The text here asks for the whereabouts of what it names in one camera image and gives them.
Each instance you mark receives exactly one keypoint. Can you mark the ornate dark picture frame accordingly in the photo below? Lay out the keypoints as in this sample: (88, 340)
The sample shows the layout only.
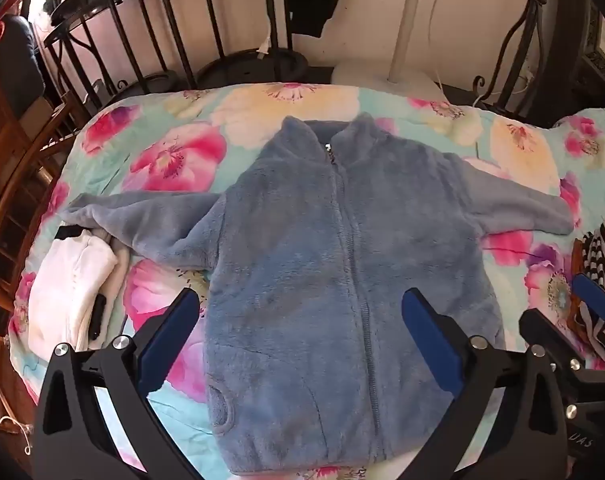
(599, 45)

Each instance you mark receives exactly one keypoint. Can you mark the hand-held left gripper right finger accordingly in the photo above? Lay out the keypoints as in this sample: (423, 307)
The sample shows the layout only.
(432, 335)

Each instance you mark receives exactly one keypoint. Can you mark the blue fleece zip jacket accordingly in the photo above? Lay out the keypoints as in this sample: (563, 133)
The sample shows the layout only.
(302, 270)

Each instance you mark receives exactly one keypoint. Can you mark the white pedestal fan stand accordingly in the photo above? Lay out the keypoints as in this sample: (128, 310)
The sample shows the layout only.
(407, 25)

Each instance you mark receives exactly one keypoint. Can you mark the white garment with black trim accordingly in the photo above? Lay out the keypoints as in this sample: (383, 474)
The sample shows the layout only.
(67, 285)

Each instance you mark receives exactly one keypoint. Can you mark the grey cloth on chair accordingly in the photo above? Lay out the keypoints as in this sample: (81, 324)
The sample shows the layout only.
(20, 65)

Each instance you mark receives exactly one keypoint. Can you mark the black and white striped cloth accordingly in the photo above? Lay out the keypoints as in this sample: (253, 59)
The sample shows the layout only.
(604, 255)

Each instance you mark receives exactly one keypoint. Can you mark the black iron railing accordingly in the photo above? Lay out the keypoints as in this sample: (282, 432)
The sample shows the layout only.
(132, 20)

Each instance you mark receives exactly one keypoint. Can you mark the floral printed blanket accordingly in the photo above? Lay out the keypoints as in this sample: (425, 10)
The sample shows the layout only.
(192, 155)

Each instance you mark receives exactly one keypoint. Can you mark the wooden chair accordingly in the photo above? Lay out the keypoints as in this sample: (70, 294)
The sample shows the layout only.
(17, 175)

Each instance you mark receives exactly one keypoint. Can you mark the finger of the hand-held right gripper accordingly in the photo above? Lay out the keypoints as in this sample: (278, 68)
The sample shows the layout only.
(547, 332)
(593, 297)

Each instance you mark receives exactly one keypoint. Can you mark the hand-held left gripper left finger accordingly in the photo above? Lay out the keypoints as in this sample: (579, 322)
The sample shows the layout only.
(170, 332)

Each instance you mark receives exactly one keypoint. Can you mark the black round base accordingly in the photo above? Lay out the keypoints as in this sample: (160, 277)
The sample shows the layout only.
(252, 66)

